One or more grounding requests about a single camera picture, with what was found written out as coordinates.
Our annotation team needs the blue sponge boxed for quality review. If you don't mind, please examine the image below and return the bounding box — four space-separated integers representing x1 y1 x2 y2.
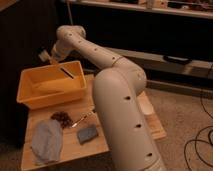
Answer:
77 125 99 144

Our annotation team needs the grey lower shelf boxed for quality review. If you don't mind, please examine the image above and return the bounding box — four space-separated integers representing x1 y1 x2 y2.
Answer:
64 41 213 80

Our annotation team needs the black floor cable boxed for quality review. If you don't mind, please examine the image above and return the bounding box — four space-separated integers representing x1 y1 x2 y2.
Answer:
183 63 213 171

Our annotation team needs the brown grape bunch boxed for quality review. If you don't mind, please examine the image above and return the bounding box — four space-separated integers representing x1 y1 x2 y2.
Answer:
51 112 73 128

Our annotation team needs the blue grey cloth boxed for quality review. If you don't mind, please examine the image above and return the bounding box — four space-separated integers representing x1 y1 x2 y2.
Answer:
31 119 62 165

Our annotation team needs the wooden table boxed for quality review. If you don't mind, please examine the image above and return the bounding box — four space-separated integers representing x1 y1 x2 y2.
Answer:
20 67 167 171

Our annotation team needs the yellow plastic tray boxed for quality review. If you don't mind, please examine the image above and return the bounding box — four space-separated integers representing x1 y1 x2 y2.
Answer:
16 61 87 109

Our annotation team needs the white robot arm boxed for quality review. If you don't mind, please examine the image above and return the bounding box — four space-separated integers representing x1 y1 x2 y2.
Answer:
39 25 166 171

